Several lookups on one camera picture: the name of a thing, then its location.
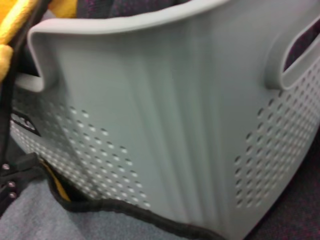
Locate grey perforated plastic storage box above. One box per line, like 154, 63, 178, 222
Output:
9, 0, 320, 232

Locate grey yellow towel black trim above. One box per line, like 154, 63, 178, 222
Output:
0, 159, 226, 240
0, 0, 77, 154

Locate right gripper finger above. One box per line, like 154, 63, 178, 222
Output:
0, 151, 39, 204

